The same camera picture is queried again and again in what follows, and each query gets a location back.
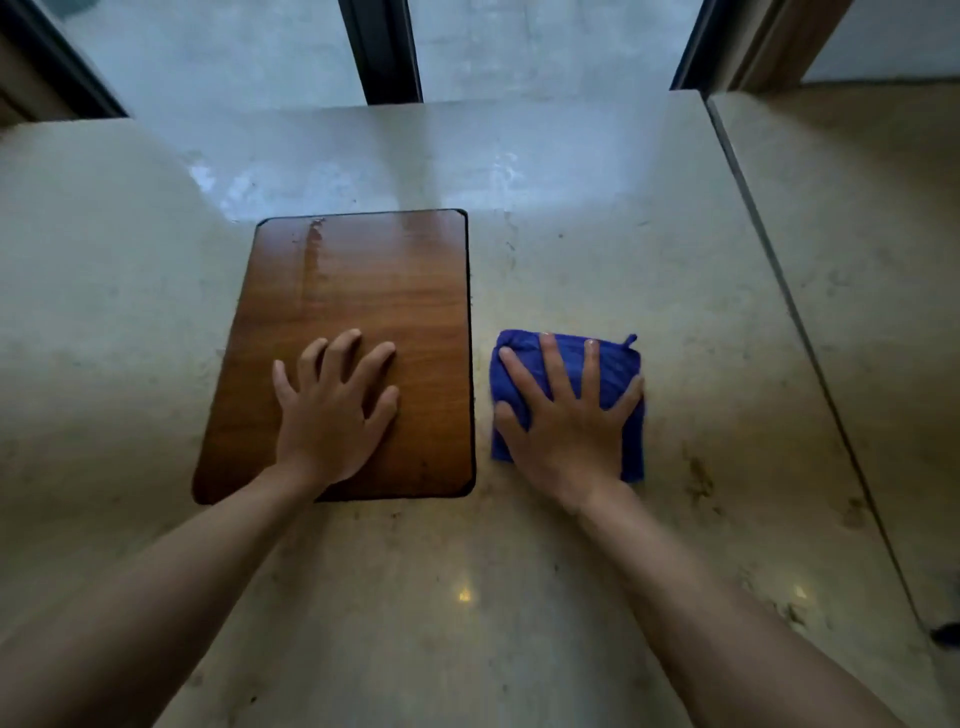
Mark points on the blue cloth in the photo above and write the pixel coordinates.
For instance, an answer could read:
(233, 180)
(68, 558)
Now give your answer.
(622, 360)

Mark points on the person's left little finger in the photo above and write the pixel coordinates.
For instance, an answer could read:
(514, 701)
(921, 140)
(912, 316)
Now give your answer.
(284, 386)

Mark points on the person's right middle finger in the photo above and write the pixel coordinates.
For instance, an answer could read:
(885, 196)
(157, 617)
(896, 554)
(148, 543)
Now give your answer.
(559, 367)

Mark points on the person's left hand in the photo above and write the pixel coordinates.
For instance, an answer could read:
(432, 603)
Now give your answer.
(322, 431)

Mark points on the person's left thumb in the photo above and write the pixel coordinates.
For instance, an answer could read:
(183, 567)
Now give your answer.
(382, 416)

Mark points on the person's right little finger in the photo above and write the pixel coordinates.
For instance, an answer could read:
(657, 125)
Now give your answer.
(625, 399)

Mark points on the brown wooden board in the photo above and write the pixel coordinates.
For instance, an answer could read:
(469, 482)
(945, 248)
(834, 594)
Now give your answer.
(375, 292)

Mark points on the person's left middle finger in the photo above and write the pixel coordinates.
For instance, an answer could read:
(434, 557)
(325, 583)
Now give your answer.
(341, 356)

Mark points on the person's right forearm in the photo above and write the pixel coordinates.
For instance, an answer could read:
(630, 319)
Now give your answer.
(712, 622)

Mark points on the person's right hand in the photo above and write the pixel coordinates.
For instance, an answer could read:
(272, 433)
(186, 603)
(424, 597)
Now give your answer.
(574, 442)

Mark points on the person's left forearm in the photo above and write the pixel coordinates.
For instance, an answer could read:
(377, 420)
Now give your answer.
(157, 600)

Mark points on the brown wooden door frame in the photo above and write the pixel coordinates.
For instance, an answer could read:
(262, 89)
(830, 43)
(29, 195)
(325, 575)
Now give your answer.
(780, 41)

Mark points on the black window frame bar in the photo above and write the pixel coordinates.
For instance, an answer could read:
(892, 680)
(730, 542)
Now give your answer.
(56, 60)
(694, 49)
(381, 49)

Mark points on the person's right thumb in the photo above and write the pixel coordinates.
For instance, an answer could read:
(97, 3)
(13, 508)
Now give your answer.
(512, 429)

